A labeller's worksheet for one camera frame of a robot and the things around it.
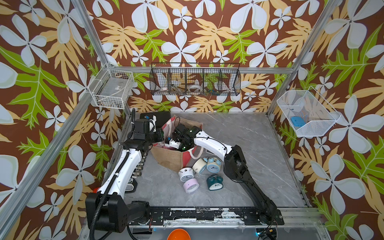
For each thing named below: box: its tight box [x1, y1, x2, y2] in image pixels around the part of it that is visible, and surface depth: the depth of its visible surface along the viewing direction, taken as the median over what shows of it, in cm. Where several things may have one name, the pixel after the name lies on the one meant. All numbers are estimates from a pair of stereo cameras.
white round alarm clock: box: [178, 167, 196, 182], surface depth 84 cm
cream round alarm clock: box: [192, 158, 207, 174], surface depth 88 cm
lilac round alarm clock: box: [183, 178, 200, 194], surface depth 80 cm
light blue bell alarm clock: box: [203, 157, 222, 173], surface depth 88 cm
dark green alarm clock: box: [206, 174, 224, 191], surface depth 80 cm
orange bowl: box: [167, 228, 191, 240], surface depth 67 cm
